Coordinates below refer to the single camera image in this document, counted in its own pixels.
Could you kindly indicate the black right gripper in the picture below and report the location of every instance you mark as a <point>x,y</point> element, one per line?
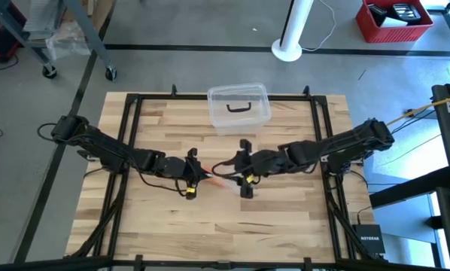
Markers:
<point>264,162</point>

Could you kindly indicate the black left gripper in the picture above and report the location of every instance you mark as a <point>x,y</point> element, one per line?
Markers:
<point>180,169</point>

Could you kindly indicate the orange elastic bandage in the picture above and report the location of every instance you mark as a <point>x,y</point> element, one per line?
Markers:
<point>217,181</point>

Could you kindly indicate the clear plastic storage bin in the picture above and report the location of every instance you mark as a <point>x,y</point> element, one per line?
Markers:
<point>232,130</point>

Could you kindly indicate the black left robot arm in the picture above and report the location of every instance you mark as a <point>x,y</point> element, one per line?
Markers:
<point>104,148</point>

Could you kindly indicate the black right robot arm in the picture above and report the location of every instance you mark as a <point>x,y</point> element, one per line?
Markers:
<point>341,143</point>

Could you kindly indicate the grey metal cart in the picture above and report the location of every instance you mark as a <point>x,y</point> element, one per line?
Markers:
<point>91,37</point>

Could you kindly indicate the crumpled clear plastic wrap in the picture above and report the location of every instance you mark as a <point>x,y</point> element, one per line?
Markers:
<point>67,41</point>

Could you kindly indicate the brown cardboard sheet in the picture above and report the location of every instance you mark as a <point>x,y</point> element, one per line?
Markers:
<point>101,11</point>

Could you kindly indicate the red plastic crate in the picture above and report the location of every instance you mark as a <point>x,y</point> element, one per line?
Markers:
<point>398,35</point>

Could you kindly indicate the plain black device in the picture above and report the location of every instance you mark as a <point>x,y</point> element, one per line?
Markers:
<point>377,13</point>

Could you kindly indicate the white paper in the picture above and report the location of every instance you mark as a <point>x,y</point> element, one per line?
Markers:
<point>394,22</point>

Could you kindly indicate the white sheet stack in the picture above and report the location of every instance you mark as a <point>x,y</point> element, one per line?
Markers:
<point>44,15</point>

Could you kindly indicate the striped black device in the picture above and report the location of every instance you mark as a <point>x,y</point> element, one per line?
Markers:
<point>405,11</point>

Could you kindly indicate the black aluminium table frame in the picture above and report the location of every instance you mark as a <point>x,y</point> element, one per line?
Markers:
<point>165,97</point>

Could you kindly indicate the black Netgear network switch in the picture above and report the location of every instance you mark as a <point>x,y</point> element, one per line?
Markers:
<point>370,239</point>

